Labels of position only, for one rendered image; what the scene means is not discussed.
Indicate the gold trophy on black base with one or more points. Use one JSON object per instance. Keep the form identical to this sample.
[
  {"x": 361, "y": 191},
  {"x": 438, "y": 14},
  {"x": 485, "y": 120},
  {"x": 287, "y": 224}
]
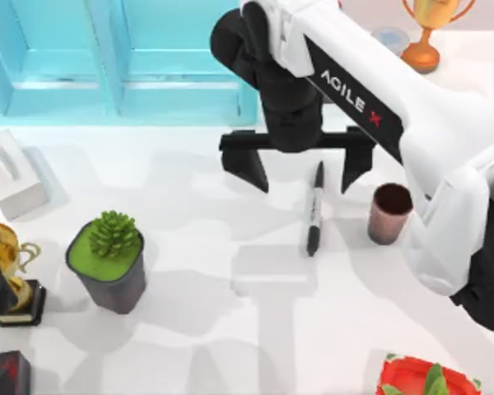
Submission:
[{"x": 22, "y": 288}]

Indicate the black marker pen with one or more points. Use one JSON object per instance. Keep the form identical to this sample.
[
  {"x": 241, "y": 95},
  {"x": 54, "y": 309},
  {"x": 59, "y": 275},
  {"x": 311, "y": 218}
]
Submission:
[{"x": 315, "y": 210}]

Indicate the orange trophy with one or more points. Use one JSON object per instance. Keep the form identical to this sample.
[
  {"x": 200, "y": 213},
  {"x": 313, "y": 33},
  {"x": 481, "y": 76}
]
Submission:
[{"x": 426, "y": 41}]

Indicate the brown cup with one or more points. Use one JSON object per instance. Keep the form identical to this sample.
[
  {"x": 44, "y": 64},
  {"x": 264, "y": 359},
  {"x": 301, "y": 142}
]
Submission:
[{"x": 389, "y": 218}]

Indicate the light blue rack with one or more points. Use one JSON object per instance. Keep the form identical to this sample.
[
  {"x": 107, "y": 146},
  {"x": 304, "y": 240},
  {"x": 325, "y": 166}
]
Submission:
[{"x": 66, "y": 61}]

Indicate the white tissue box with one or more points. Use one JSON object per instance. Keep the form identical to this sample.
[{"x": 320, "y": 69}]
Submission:
[{"x": 12, "y": 181}]

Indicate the green plant in grey pot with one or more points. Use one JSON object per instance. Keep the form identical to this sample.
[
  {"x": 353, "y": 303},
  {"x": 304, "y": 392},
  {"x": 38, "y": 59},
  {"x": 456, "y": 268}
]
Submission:
[{"x": 107, "y": 263}]

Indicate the black box with red mark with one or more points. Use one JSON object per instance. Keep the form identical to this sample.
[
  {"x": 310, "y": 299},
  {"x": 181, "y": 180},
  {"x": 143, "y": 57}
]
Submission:
[{"x": 4, "y": 372}]

